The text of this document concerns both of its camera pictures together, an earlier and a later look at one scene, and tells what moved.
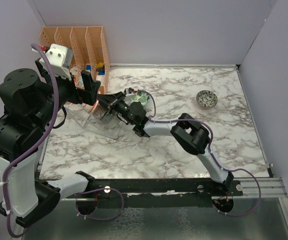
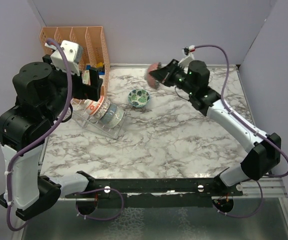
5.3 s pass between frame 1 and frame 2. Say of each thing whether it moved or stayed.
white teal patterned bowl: stayed
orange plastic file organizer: stayed
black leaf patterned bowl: moved
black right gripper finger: moved
